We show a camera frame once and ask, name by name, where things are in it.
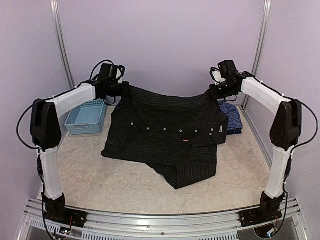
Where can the black pinstriped long sleeve shirt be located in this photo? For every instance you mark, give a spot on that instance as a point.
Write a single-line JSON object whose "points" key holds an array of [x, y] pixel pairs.
{"points": [[178, 137]]}

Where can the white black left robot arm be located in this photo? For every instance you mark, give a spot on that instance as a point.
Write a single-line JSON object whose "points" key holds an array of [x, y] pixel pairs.
{"points": [[46, 133]]}

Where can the right aluminium corner post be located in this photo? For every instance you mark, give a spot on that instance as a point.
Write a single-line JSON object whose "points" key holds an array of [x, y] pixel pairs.
{"points": [[262, 36]]}

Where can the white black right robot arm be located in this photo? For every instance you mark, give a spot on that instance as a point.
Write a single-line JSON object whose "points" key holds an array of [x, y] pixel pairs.
{"points": [[284, 134]]}

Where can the light blue plastic basket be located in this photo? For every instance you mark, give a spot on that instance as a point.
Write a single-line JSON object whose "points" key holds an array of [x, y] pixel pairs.
{"points": [[87, 118]]}

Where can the left aluminium corner post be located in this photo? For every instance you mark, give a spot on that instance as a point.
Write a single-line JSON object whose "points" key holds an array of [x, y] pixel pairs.
{"points": [[54, 5]]}

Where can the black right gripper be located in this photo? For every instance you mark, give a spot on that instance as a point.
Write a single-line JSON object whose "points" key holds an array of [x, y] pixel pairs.
{"points": [[216, 95]]}

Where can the blue checked folded shirt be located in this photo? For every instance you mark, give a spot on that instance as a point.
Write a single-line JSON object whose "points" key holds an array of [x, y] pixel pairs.
{"points": [[235, 125]]}

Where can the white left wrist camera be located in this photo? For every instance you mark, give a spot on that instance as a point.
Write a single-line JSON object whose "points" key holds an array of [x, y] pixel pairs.
{"points": [[120, 71]]}

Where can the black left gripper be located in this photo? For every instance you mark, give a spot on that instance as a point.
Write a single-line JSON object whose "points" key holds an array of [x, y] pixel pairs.
{"points": [[124, 90]]}

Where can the aluminium front rail frame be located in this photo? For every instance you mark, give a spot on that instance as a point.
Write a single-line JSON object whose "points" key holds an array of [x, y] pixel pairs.
{"points": [[105, 225]]}

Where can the aluminium corner post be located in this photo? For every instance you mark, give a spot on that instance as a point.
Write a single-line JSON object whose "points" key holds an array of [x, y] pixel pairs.
{"points": [[262, 36], [54, 5]]}

